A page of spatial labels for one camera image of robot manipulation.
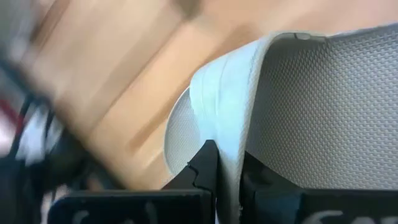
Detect grey slide sandal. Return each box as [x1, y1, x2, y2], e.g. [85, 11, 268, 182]
[163, 22, 398, 224]

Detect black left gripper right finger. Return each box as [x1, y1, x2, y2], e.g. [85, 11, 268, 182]
[239, 151, 398, 224]

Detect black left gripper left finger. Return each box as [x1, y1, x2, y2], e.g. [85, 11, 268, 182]
[48, 139, 220, 224]

